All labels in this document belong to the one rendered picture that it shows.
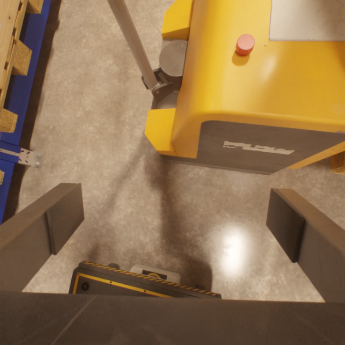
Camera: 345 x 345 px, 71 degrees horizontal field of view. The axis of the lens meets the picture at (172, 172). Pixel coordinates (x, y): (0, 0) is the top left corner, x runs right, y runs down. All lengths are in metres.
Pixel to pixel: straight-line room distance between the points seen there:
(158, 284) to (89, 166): 0.83
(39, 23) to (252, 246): 1.81
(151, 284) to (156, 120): 0.74
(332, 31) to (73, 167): 1.43
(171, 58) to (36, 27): 0.97
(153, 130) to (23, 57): 0.83
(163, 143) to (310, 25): 0.69
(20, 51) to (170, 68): 0.83
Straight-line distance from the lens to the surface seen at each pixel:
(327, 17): 0.73
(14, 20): 1.64
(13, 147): 1.69
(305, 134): 0.70
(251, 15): 0.70
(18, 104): 1.70
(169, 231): 1.45
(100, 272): 1.24
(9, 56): 1.57
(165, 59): 1.18
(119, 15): 0.82
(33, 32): 1.85
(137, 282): 1.20
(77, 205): 0.16
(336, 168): 1.20
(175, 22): 1.40
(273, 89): 0.61
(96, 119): 1.67
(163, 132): 1.13
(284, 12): 0.71
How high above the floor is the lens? 1.43
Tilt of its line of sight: 80 degrees down
